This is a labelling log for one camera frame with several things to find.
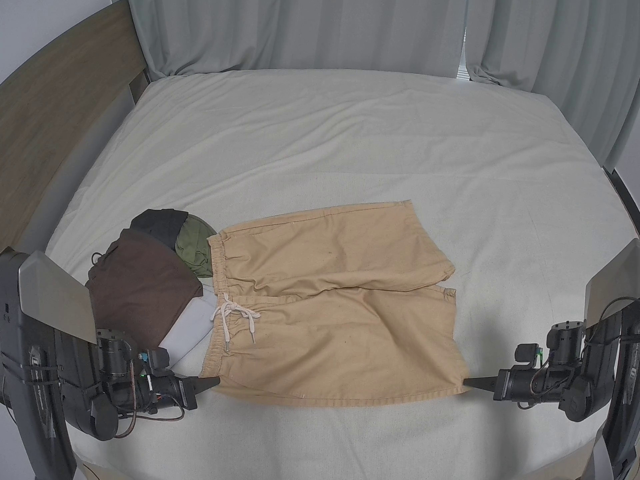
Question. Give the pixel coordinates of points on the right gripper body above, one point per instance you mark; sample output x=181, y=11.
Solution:
x=515, y=384

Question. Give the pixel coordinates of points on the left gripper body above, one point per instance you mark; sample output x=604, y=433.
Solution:
x=179, y=392

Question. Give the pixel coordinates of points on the tan shorts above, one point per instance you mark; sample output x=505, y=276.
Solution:
x=340, y=318

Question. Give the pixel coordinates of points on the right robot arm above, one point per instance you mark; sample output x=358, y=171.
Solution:
x=610, y=288

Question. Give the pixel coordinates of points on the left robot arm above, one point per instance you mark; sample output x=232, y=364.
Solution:
x=55, y=293

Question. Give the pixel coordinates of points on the bed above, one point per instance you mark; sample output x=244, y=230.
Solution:
x=350, y=133

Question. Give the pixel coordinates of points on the white garment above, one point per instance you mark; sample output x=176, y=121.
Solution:
x=192, y=328

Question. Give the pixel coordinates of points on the brown garment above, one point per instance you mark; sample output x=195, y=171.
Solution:
x=140, y=288

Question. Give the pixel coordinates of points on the green garment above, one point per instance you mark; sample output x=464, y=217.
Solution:
x=195, y=248

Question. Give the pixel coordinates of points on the black garment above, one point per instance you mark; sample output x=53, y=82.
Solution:
x=157, y=224

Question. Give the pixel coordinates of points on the grey-green curtain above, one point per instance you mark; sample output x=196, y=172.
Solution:
x=560, y=28
x=300, y=18

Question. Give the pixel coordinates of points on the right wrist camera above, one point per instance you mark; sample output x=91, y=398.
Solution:
x=527, y=354

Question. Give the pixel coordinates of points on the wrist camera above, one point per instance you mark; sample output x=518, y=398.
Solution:
x=527, y=354
x=156, y=359

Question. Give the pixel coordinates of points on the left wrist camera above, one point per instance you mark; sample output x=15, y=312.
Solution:
x=156, y=359

